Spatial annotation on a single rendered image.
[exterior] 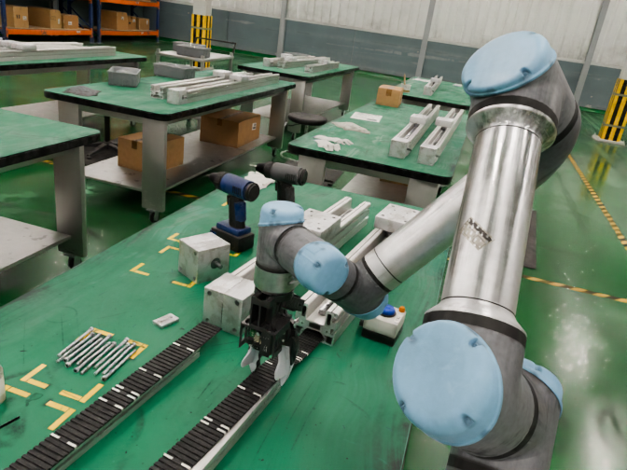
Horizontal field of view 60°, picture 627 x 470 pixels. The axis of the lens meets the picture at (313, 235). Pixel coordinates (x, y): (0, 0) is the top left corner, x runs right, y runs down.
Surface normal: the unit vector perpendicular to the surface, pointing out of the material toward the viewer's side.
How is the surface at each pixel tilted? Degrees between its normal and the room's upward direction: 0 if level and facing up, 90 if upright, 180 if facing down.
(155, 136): 90
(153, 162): 90
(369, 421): 0
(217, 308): 90
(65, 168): 90
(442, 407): 60
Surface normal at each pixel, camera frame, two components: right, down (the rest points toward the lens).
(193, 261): -0.71, 0.18
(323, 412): 0.13, -0.92
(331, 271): 0.54, 0.37
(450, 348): -0.63, -0.33
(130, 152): -0.39, 0.30
